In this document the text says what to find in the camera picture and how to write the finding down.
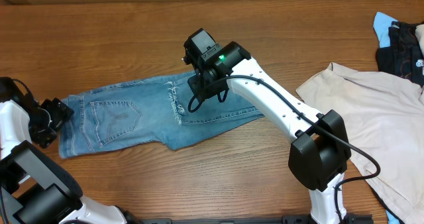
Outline light blue denim jeans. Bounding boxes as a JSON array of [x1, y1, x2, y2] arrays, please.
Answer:
[[59, 72, 262, 158]]

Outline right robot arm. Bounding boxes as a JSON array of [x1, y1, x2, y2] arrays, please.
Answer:
[[184, 39, 351, 223]]

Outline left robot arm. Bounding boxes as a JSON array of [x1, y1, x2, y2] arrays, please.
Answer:
[[1, 77, 139, 224]]

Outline beige cloth garment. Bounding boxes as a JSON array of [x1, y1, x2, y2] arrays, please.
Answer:
[[296, 63, 423, 223]]

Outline light blue garment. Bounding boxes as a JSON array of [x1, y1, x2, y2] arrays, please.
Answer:
[[373, 12, 397, 48]]

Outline dark navy printed garment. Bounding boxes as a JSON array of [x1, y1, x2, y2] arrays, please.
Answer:
[[376, 21, 423, 86]]

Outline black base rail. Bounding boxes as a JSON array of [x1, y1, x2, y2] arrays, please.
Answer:
[[115, 209, 375, 224]]

